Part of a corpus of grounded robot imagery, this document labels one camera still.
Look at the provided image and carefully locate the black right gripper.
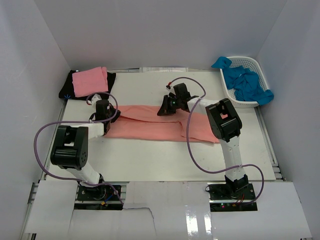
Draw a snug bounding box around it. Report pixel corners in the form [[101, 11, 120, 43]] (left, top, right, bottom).
[[157, 95, 182, 116]]

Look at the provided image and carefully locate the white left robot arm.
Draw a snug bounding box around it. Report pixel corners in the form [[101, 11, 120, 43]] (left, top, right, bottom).
[[50, 99, 121, 200]]

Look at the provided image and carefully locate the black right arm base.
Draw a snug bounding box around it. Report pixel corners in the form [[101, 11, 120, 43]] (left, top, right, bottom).
[[204, 183, 258, 213]]

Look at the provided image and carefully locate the folded pink t-shirt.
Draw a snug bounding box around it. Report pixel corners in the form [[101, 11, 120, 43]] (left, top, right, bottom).
[[72, 67, 108, 97]]

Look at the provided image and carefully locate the white paper label sheet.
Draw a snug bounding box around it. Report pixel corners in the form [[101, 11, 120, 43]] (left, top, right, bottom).
[[139, 67, 189, 73]]

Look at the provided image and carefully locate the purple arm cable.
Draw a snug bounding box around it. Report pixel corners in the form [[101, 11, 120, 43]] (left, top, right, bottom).
[[166, 76, 265, 206], [33, 92, 124, 205]]

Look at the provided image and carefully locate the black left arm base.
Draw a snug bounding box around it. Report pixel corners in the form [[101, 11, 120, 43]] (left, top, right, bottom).
[[74, 183, 126, 211]]

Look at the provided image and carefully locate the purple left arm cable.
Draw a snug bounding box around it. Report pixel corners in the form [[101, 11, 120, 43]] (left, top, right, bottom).
[[33, 92, 124, 205]]

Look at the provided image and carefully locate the blue t-shirt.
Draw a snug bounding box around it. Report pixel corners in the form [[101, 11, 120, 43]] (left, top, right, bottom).
[[211, 56, 275, 106]]

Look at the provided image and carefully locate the folded black t-shirt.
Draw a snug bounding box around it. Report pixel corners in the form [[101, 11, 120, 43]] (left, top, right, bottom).
[[58, 70, 117, 101]]

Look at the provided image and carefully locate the salmon pink t-shirt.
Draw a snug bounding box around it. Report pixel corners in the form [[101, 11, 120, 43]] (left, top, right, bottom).
[[105, 105, 219, 144]]

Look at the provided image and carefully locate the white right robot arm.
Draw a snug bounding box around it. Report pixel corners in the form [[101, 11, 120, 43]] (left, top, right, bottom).
[[157, 83, 249, 200]]

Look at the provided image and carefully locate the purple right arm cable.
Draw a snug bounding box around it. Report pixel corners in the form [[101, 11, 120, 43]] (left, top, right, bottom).
[[166, 76, 265, 206]]

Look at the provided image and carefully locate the white perforated plastic basket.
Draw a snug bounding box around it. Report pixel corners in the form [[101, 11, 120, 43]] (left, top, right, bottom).
[[218, 56, 272, 108]]

